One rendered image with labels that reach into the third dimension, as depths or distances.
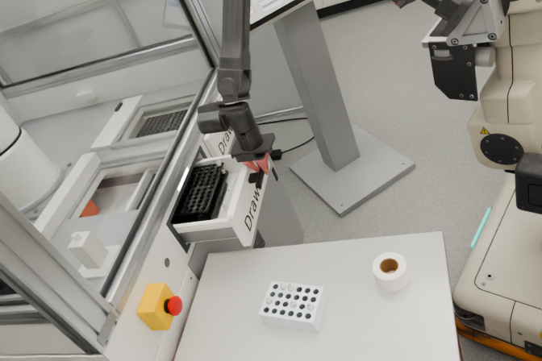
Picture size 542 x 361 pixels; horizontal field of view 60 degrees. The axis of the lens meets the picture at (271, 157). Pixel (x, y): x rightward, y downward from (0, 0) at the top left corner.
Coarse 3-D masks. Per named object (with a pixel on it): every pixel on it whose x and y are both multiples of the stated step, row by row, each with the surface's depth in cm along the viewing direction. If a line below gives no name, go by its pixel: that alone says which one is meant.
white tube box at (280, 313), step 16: (272, 288) 102; (304, 288) 99; (320, 288) 98; (272, 304) 99; (288, 304) 99; (304, 304) 97; (320, 304) 96; (272, 320) 98; (288, 320) 95; (304, 320) 94; (320, 320) 96
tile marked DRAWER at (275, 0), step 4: (264, 0) 176; (268, 0) 177; (272, 0) 177; (276, 0) 177; (280, 0) 177; (284, 0) 177; (260, 4) 176; (264, 4) 176; (268, 4) 176; (272, 4) 176; (276, 4) 177; (280, 4) 177; (264, 8) 176; (268, 8) 176; (272, 8) 176; (264, 12) 176
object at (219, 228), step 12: (228, 156) 129; (228, 168) 132; (240, 168) 131; (228, 180) 130; (216, 216) 121; (180, 228) 114; (192, 228) 113; (204, 228) 112; (216, 228) 112; (228, 228) 110; (192, 240) 116; (204, 240) 115
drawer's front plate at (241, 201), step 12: (240, 180) 113; (264, 180) 126; (240, 192) 111; (252, 192) 117; (240, 204) 109; (252, 204) 116; (228, 216) 105; (240, 216) 108; (240, 228) 107; (252, 228) 114; (240, 240) 110
